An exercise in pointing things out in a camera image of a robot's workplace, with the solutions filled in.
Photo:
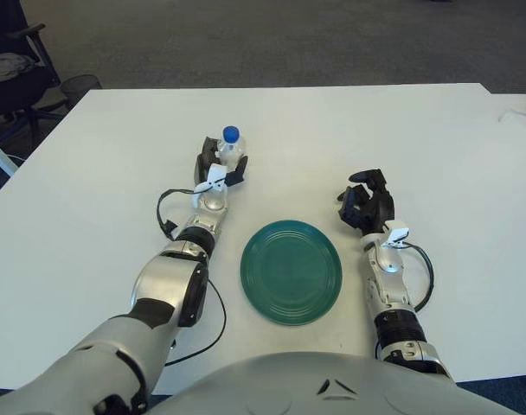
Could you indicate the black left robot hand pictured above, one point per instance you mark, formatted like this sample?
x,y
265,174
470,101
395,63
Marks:
x,y
202,164

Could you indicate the clear bottle with blue cap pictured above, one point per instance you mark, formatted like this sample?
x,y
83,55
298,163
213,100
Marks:
x,y
232,144

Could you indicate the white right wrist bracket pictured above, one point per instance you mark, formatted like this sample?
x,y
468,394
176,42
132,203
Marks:
x,y
397,231

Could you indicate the green round plate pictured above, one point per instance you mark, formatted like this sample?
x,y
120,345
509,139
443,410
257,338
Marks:
x,y
291,272

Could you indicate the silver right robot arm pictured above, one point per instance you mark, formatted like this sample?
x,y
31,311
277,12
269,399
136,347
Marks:
x,y
393,285

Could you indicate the grey cloth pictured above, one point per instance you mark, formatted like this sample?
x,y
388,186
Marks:
x,y
5,65

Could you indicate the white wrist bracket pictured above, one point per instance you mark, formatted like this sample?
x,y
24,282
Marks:
x,y
215,175
397,231

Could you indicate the black office chair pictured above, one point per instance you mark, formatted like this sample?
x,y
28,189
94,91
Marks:
x,y
12,95

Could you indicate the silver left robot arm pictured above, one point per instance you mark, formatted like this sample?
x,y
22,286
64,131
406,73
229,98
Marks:
x,y
168,281

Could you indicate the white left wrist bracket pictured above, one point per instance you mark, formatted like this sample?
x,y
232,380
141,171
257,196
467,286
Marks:
x,y
215,175

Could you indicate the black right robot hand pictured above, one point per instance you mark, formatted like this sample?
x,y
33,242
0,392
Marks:
x,y
373,209

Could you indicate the grey robot torso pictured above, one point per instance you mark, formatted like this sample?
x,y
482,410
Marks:
x,y
332,384

